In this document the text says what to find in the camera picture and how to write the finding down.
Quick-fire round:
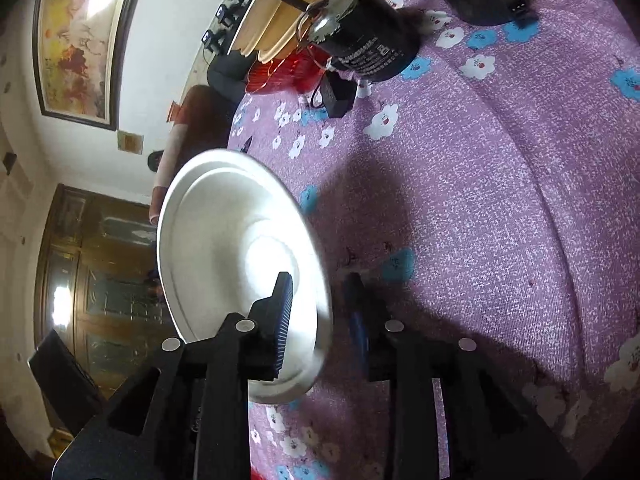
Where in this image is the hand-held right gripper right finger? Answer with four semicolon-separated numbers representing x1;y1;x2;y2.
346;273;582;480

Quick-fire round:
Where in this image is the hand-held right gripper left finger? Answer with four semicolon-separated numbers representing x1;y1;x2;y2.
52;272;295;480

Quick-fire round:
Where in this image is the white bowl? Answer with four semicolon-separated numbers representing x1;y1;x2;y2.
156;149;334;405

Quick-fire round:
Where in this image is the cream bowl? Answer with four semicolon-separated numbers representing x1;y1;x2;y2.
230;0;346;57

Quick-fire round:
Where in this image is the dark wooden door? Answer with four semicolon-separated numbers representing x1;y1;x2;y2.
32;184;173;401

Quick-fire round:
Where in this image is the purple floral tablecloth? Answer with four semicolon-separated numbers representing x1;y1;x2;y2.
227;0;640;480

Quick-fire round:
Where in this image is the brown armchair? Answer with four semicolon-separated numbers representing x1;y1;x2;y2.
170;85;242;161

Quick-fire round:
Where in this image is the black chair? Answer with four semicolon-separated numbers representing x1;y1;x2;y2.
27;329;109;436

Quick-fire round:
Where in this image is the black power adapter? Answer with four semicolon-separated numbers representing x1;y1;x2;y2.
320;72;359;119

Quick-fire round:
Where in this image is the red plastic plate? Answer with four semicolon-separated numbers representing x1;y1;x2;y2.
244;42;331;95

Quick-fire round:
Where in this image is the black cylindrical motor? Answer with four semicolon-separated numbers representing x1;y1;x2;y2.
305;0;421;83

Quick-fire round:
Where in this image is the small wall picture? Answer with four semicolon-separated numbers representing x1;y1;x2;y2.
117;130;145;155

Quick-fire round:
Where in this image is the framed wall painting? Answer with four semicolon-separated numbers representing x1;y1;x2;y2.
32;0;151;132

